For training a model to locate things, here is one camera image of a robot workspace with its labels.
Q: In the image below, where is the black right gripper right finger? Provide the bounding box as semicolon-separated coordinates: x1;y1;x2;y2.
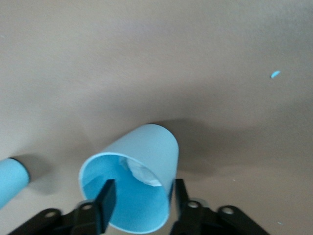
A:
170;179;271;235

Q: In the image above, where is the white paper wad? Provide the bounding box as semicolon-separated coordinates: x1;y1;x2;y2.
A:
119;158;162;187

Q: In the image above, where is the light blue plastic cup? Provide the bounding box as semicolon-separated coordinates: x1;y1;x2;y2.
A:
78;123;180;234
0;158;31;210

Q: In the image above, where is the brown table cover sheet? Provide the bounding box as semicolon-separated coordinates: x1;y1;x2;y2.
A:
0;0;313;235

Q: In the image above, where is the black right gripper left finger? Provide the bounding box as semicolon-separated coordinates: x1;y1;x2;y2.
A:
7;179;116;235

